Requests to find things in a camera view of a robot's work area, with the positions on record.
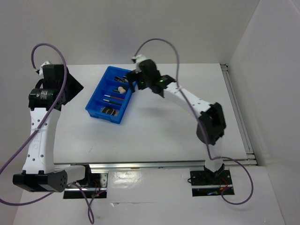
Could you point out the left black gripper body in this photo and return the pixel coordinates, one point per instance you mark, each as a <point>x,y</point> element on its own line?
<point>61,87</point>

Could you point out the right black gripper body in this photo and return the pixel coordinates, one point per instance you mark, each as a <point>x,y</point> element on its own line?
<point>143,82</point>

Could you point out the black gold lipstick tube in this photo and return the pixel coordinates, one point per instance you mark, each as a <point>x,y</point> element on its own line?
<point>121,79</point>

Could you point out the beige makeup sponge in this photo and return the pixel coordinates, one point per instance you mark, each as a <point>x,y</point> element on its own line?
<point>122,89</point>

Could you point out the red lip gloss tube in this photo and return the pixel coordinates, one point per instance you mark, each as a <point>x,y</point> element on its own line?
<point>114,97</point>

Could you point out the dark green gold mascara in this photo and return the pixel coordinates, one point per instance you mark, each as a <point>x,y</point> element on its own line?
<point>112,102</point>

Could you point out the blue plastic organizer bin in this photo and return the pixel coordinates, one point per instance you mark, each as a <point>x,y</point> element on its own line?
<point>105,87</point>

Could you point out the black square compact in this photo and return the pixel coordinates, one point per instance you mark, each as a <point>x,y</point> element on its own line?
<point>108,110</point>

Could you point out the eyeshadow palette clear case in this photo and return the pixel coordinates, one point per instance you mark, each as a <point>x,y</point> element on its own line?
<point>116,112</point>

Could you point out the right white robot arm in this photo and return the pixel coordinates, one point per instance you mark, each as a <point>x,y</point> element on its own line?
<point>210,117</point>

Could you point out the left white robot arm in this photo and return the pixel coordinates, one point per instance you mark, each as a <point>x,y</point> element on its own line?
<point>38,173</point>

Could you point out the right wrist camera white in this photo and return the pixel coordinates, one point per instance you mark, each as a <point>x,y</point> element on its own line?
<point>137,60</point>

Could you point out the front aluminium rail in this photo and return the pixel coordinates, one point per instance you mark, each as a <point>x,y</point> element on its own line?
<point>147,165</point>

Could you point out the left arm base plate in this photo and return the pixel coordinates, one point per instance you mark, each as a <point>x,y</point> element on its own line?
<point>94,186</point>

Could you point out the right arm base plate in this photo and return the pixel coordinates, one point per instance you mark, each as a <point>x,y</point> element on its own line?
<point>202,186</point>

